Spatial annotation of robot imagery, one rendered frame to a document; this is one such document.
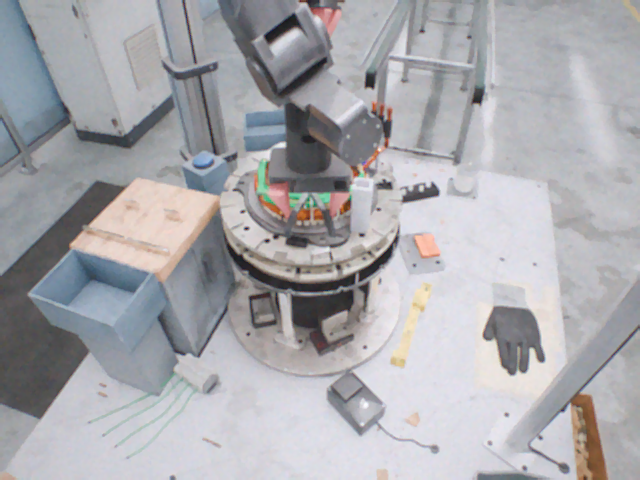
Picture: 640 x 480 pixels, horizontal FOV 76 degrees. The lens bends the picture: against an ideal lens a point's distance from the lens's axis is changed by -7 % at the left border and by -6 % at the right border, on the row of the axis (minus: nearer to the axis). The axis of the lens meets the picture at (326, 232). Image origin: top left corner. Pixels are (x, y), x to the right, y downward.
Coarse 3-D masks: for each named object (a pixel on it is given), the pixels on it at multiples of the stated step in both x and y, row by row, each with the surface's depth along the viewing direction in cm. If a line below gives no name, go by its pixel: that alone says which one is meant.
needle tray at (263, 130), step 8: (248, 112) 103; (256, 112) 103; (264, 112) 104; (272, 112) 104; (280, 112) 104; (248, 120) 104; (256, 120) 105; (264, 120) 105; (272, 120) 105; (280, 120) 106; (248, 128) 105; (256, 128) 105; (264, 128) 105; (272, 128) 105; (280, 128) 105; (248, 136) 96; (256, 136) 96; (264, 136) 96; (272, 136) 97; (280, 136) 97; (248, 144) 97; (256, 144) 98; (264, 144) 98; (272, 144) 98; (248, 152) 99
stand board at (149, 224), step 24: (144, 192) 82; (168, 192) 82; (192, 192) 82; (120, 216) 77; (144, 216) 77; (192, 216) 77; (96, 240) 73; (144, 240) 73; (168, 240) 73; (192, 240) 75; (144, 264) 69; (168, 264) 69
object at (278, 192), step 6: (270, 186) 56; (276, 186) 56; (282, 186) 56; (288, 186) 61; (270, 192) 55; (276, 192) 55; (282, 192) 55; (288, 192) 61; (270, 198) 56; (276, 198) 56; (282, 198) 56; (288, 198) 61; (276, 204) 57; (282, 204) 57; (288, 204) 61; (282, 210) 59; (288, 210) 59; (288, 216) 60
